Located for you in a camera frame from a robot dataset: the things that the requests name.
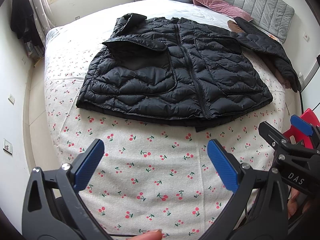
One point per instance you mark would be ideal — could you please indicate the light blue bed sheet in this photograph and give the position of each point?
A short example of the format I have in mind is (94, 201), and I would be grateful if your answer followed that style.
(91, 30)

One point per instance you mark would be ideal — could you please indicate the grey padded headboard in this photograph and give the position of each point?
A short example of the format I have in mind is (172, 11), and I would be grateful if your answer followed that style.
(273, 16)

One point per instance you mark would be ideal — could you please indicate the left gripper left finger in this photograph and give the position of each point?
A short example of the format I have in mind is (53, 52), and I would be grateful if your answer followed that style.
(52, 207)

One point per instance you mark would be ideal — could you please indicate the person's left hand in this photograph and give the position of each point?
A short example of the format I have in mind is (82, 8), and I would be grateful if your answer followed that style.
(151, 235)

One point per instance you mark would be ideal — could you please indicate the red plastic stool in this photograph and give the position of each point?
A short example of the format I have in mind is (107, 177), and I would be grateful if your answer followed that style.
(311, 144)

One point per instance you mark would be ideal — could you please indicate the pink velvet pillow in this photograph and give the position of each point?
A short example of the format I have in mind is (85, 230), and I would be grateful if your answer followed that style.
(222, 7)

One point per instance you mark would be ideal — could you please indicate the cherry print white blanket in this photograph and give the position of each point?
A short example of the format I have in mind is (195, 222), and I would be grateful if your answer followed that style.
(151, 176)

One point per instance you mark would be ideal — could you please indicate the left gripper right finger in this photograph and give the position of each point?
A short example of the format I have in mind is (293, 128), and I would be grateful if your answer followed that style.
(257, 208)

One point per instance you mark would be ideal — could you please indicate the brown garment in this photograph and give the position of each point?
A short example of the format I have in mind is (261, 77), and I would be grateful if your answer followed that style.
(233, 26)

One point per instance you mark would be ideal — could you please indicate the person's right hand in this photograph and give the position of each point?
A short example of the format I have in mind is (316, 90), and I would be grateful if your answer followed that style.
(292, 204)

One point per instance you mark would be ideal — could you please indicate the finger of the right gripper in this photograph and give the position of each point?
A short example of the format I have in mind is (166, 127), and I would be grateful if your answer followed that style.
(305, 126)
(297, 165)

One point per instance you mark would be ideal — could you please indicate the black quilted puffer jacket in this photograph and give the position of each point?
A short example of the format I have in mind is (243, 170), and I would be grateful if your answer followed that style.
(182, 73)

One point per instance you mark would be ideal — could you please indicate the patterned grey curtain left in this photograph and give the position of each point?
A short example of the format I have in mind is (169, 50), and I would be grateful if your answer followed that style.
(43, 21)

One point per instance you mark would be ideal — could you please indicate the dark clothes hanging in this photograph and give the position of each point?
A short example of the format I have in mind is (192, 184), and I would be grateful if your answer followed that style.
(22, 22)

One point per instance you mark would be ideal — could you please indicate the white wall socket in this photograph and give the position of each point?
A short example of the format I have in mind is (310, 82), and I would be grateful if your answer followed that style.
(11, 99)

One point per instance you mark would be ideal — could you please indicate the wall switch with sticker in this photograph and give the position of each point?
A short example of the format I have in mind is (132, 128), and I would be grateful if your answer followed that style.
(7, 146)

